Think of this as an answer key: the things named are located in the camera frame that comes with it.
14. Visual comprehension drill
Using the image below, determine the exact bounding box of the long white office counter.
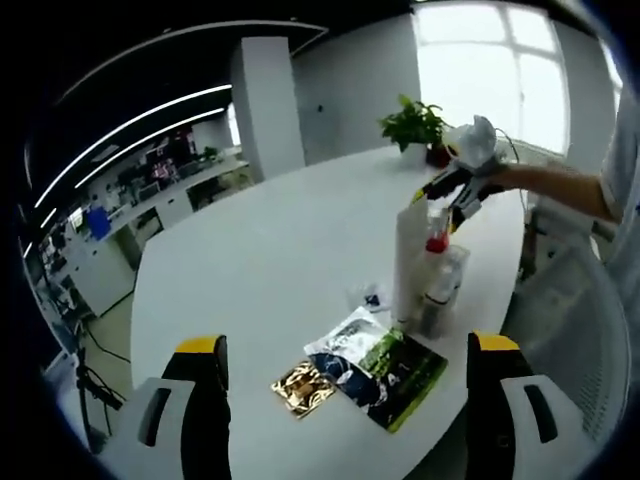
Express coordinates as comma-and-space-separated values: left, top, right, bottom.
29, 159, 251, 321

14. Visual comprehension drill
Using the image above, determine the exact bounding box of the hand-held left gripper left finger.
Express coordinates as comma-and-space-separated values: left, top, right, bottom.
107, 334, 232, 480

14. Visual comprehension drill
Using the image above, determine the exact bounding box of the black tripod stand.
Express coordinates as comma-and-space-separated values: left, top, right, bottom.
52, 319, 132, 441

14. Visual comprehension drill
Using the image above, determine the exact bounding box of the white skincare cream tube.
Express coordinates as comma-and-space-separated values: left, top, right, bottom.
393, 197, 430, 326

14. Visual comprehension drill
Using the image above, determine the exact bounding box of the blue storage bin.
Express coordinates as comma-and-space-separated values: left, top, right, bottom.
85, 208, 110, 241

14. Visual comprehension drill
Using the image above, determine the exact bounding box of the window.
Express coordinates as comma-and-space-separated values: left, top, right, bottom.
414, 2, 571, 156

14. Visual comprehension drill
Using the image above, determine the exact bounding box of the small clear plastic wrapper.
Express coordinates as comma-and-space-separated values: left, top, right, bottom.
347, 282, 394, 314

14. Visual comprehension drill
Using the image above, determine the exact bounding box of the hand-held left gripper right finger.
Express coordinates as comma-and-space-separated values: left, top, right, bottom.
467, 329, 594, 480

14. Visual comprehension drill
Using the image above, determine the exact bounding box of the red-collared skincare pump bottle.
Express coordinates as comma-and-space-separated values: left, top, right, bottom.
422, 207, 459, 301

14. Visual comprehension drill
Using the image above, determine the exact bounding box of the grey mesh office chair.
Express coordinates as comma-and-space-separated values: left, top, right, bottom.
509, 239, 631, 441

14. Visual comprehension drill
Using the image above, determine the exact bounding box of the ceiling light strip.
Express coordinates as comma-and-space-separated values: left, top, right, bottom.
74, 107, 226, 189
34, 84, 234, 209

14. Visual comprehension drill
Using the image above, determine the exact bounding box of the gold foil skincare sachet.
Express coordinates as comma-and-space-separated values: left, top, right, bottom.
270, 359, 337, 420

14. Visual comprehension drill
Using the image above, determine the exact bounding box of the large silver-green skincare sachet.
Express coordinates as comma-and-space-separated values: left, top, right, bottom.
303, 305, 449, 434

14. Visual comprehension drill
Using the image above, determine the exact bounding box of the green potted plant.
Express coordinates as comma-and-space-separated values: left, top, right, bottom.
377, 93, 449, 159

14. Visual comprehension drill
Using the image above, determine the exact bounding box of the red pot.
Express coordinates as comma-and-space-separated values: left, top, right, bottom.
424, 142, 454, 169

